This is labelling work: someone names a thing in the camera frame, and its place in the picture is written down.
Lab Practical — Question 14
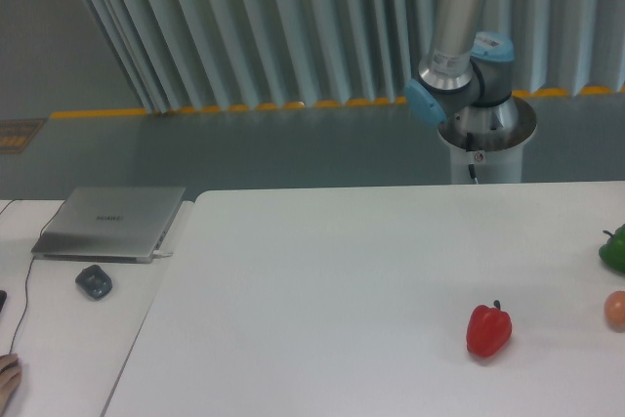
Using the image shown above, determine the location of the dark grey small device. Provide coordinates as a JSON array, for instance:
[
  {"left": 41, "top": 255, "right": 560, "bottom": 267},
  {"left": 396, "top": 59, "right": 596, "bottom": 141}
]
[{"left": 75, "top": 265, "right": 113, "bottom": 301}]

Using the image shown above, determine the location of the black object at edge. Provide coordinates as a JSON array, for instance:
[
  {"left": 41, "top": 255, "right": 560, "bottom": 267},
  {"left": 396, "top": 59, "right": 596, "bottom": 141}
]
[{"left": 0, "top": 290, "right": 8, "bottom": 312}]

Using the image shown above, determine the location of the red bell pepper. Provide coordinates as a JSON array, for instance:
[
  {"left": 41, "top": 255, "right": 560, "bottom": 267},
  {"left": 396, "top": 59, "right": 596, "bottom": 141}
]
[{"left": 466, "top": 300, "right": 513, "bottom": 358}]

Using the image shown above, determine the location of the person's hand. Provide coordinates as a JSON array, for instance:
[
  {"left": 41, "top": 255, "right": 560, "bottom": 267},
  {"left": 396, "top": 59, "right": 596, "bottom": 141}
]
[{"left": 0, "top": 354, "right": 21, "bottom": 408}]

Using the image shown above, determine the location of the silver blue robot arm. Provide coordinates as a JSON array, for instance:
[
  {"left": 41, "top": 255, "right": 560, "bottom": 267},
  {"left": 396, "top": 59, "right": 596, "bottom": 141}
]
[{"left": 405, "top": 0, "right": 624, "bottom": 152}]

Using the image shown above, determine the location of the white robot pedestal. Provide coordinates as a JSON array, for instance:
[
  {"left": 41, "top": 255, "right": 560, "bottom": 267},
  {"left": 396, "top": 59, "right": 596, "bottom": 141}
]
[{"left": 446, "top": 144, "right": 523, "bottom": 185}]

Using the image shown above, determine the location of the thin black cable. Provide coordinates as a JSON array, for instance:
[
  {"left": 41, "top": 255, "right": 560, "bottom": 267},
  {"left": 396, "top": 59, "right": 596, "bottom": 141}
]
[{"left": 0, "top": 198, "right": 64, "bottom": 355}]

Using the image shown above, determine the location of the pleated grey curtain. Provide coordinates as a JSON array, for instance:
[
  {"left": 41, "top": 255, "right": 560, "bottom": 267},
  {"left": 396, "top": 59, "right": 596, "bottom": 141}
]
[{"left": 85, "top": 0, "right": 624, "bottom": 113}]

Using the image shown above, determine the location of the orange round fruit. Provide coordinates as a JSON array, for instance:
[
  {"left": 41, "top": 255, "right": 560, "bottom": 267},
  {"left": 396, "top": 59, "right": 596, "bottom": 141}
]
[{"left": 604, "top": 290, "right": 625, "bottom": 330}]

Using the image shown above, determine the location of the green bell pepper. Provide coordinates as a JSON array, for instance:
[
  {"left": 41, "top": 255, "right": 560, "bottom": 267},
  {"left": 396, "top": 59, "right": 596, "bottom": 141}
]
[{"left": 599, "top": 226, "right": 625, "bottom": 273}]

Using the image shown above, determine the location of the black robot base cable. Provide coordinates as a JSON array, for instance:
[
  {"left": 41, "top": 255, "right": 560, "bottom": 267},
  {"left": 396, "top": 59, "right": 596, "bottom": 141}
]
[{"left": 464, "top": 131, "right": 480, "bottom": 186}]

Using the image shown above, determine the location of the silver closed laptop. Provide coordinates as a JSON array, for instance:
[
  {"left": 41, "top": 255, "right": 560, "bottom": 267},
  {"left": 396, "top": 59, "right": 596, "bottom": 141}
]
[{"left": 31, "top": 187, "right": 185, "bottom": 263}]

